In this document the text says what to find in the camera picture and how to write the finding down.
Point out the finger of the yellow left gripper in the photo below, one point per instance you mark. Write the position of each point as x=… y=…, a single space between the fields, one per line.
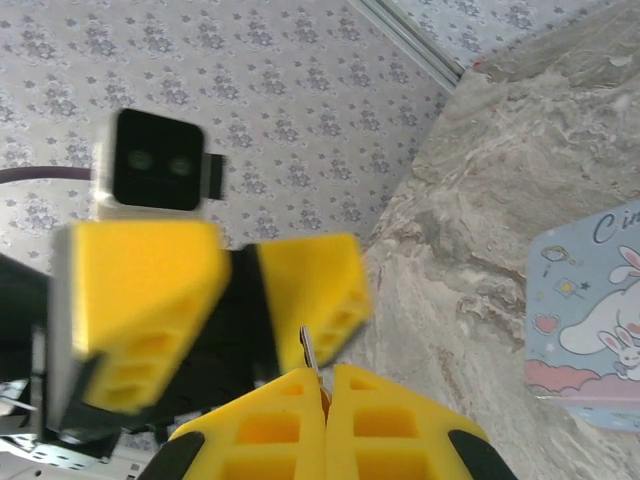
x=320 y=280
x=145 y=280

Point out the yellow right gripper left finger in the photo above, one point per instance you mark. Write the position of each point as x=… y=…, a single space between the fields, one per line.
x=260 y=435

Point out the pastel cartoon bunny tin box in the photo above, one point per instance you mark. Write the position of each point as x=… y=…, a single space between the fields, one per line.
x=590 y=320

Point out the aluminium corner post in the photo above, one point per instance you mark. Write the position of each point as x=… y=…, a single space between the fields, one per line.
x=415 y=45

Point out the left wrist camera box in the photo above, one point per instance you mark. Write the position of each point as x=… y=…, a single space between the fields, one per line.
x=155 y=160

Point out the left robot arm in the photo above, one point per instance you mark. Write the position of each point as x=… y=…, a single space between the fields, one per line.
x=20 y=310

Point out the silver metal key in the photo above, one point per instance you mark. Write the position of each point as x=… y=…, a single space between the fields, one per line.
x=310 y=350

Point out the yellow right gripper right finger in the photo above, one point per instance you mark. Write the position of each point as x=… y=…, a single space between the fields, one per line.
x=390 y=435

